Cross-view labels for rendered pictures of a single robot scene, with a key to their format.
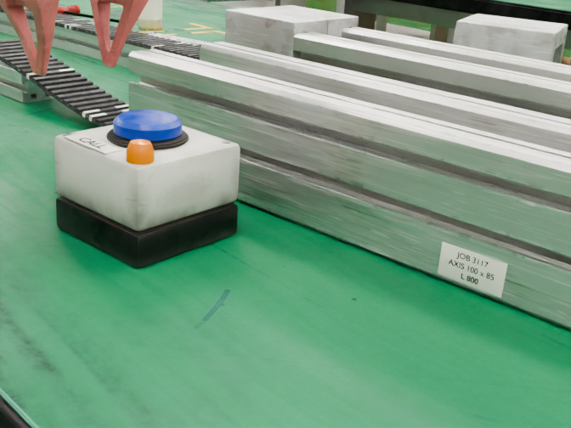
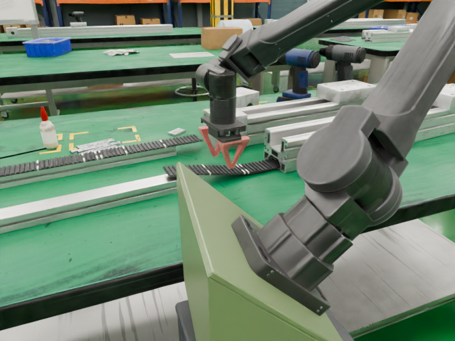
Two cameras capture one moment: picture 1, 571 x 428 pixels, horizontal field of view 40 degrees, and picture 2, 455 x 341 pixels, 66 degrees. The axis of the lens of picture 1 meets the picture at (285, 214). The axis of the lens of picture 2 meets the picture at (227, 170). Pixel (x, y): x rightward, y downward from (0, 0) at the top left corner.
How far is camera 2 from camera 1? 98 cm
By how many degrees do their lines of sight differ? 60
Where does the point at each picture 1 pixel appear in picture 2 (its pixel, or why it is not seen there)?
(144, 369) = (418, 185)
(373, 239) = not seen: hidden behind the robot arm
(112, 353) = (412, 187)
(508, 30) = (249, 95)
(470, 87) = (301, 114)
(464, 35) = (240, 100)
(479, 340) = not seen: hidden behind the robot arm
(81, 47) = (110, 164)
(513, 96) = (311, 112)
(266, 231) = not seen: hidden behind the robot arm
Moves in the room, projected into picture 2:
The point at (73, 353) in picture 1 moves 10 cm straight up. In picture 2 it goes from (414, 191) to (425, 149)
